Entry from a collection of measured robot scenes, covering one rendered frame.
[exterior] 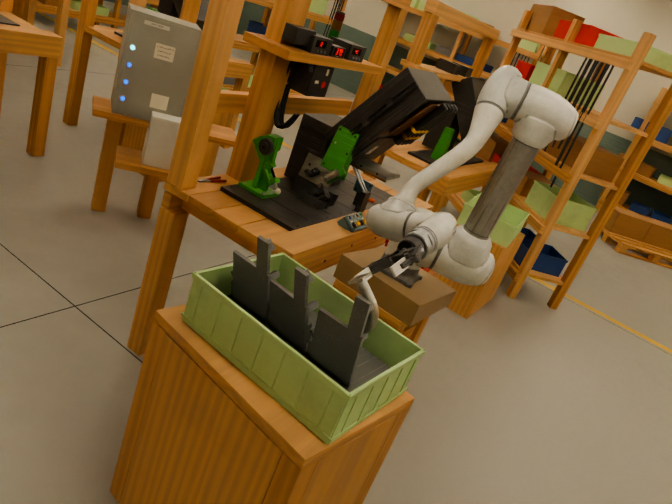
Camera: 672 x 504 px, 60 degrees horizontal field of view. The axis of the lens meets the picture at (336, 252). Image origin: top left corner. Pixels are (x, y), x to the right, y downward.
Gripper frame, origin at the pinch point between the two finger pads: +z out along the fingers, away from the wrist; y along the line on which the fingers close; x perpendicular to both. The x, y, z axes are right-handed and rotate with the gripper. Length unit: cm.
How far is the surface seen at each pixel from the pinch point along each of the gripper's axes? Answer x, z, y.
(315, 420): 26.6, 27.4, -15.9
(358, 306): 4.0, 10.5, -0.4
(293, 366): 12.0, 24.4, -18.2
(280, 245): -13, -31, -67
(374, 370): 30.3, -4.6, -21.3
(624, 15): -57, -1018, -172
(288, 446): 27.7, 37.0, -17.8
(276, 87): -75, -84, -84
